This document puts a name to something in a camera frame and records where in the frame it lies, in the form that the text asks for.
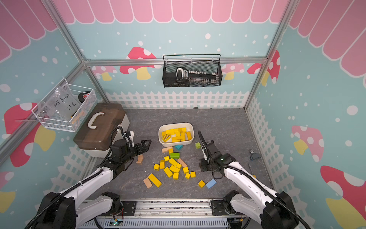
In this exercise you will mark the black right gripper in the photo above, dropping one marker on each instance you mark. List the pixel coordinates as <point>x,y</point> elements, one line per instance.
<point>202,167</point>

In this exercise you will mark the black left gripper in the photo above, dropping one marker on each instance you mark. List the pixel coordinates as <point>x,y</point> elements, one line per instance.
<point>137,146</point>

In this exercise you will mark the yellow cylinder block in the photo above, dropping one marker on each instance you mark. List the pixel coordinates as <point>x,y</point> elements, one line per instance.
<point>189,136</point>

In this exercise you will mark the rainbow striped block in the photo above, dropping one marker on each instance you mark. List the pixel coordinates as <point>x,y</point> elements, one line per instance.
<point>166,137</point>

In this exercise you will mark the white oval plastic tub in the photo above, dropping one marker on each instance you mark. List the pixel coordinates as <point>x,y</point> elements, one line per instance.
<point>169,143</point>

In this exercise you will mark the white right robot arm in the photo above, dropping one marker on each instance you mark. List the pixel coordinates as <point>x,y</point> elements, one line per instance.
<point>264,205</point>

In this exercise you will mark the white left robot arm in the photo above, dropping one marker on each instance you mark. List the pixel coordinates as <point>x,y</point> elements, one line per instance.
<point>69,209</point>

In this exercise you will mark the brown small block left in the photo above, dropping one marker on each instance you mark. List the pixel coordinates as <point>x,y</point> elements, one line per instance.
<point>140,159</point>

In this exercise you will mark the light blue block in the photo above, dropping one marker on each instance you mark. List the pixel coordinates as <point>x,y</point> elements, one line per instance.
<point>211,183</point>

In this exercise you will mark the small green cube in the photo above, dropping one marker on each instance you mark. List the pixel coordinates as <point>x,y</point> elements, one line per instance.
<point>197,145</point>

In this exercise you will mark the brown lidded storage box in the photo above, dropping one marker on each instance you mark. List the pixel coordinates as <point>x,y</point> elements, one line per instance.
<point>94,135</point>

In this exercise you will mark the tan slanted block centre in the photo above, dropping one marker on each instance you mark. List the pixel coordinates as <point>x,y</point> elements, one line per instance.
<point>180,161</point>

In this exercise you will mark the grey blue clamp tool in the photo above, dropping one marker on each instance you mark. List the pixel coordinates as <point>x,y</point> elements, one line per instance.
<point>254,155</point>

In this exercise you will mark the tan wooden block bottom left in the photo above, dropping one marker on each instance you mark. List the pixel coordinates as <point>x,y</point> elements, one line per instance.
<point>148,183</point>

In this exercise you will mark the teal triangular block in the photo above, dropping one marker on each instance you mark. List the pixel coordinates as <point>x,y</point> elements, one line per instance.
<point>178,147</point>

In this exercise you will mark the green rectangular block centre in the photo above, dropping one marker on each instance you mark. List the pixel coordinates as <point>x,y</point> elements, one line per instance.
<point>175,155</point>

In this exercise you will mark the tan long block near tub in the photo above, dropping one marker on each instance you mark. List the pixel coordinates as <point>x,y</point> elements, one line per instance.
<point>165,150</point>

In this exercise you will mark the long yellow block bottom left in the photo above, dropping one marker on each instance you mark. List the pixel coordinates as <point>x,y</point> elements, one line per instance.
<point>155,180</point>

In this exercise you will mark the black tape roll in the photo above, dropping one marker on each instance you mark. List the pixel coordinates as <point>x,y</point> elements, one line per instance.
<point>82,96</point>

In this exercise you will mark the clear wire wall basket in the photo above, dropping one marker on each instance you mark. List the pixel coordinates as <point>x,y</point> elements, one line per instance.
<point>61,109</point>

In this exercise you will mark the black wire mesh basket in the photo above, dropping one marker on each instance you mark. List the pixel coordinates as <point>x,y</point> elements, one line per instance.
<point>192,70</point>

